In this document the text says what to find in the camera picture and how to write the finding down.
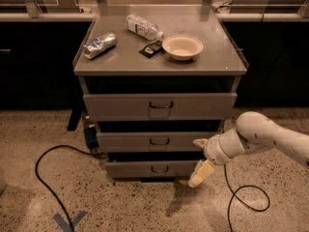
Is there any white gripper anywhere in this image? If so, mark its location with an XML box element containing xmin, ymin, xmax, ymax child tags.
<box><xmin>188</xmin><ymin>129</ymin><xmax>246</xmax><ymax>188</ymax></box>

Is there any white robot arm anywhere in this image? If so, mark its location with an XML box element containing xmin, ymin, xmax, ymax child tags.
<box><xmin>188</xmin><ymin>111</ymin><xmax>309</xmax><ymax>188</ymax></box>

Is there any grey drawer cabinet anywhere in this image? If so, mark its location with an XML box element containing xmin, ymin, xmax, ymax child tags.
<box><xmin>72</xmin><ymin>4</ymin><xmax>249</xmax><ymax>183</ymax></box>

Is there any grey top drawer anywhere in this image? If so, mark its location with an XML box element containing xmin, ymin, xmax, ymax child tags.
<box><xmin>84</xmin><ymin>93</ymin><xmax>237</xmax><ymax>122</ymax></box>

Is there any white bowl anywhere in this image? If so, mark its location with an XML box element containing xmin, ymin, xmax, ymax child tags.
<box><xmin>162</xmin><ymin>35</ymin><xmax>204</xmax><ymax>61</ymax></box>

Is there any blue power box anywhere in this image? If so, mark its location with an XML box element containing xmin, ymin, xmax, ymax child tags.
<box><xmin>84</xmin><ymin>125</ymin><xmax>98</xmax><ymax>149</ymax></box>

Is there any black snack packet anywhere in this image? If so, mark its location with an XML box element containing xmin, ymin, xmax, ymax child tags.
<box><xmin>139</xmin><ymin>41</ymin><xmax>163</xmax><ymax>58</ymax></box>

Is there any clear plastic water bottle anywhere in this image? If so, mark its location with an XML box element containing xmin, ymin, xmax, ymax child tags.
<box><xmin>126</xmin><ymin>14</ymin><xmax>164</xmax><ymax>41</ymax></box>

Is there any crushed silver can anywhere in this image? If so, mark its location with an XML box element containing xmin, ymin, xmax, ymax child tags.
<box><xmin>82</xmin><ymin>33</ymin><xmax>118</xmax><ymax>60</ymax></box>

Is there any blue tape floor mark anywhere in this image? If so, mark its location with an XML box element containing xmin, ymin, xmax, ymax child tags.
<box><xmin>52</xmin><ymin>210</ymin><xmax>89</xmax><ymax>232</ymax></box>

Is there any black floor cable right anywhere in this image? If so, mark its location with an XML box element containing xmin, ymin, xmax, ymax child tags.
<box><xmin>223</xmin><ymin>163</ymin><xmax>271</xmax><ymax>232</ymax></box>

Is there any black floor cable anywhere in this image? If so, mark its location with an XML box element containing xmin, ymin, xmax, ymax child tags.
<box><xmin>223</xmin><ymin>163</ymin><xmax>271</xmax><ymax>232</ymax></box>
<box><xmin>34</xmin><ymin>144</ymin><xmax>106</xmax><ymax>232</ymax></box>

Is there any black floor cable left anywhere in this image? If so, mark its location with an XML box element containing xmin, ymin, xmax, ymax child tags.
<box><xmin>34</xmin><ymin>144</ymin><xmax>106</xmax><ymax>232</ymax></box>

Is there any white counter rail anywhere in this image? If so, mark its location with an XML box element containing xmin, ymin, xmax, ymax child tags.
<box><xmin>0</xmin><ymin>13</ymin><xmax>309</xmax><ymax>22</ymax></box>

